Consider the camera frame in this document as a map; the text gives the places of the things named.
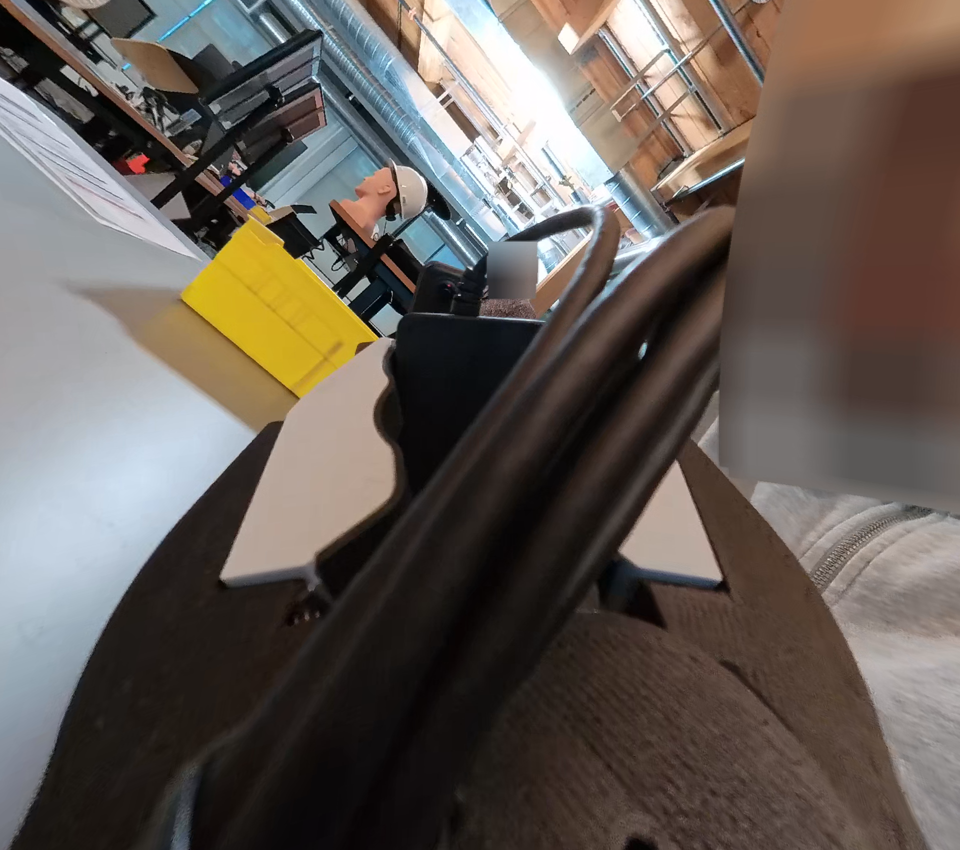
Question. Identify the white hard hat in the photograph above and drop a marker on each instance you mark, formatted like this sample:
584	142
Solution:
411	188

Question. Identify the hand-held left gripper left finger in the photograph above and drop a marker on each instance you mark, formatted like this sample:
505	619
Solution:
322	475

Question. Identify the black usb hub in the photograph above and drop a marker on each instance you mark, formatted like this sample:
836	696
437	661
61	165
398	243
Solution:
465	377

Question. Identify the grey desk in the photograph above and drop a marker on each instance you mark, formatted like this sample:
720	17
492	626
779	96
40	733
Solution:
90	415

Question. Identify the silver ventilation duct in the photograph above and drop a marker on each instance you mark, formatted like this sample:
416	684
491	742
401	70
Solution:
330	24

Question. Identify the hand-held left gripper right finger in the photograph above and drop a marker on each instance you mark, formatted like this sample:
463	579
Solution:
679	535

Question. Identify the printed paper sheet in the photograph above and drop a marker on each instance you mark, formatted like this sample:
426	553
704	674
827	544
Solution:
67	167

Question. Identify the person's grey hoodie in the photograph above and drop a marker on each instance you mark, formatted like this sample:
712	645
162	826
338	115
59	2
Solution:
900	640

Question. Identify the yellow plastic bin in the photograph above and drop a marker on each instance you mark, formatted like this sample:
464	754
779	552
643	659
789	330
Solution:
277	310

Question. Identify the wooden workbench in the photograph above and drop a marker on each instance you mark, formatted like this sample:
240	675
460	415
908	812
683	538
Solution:
90	84

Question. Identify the mannequin head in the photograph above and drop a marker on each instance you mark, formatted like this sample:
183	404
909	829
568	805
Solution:
375	197

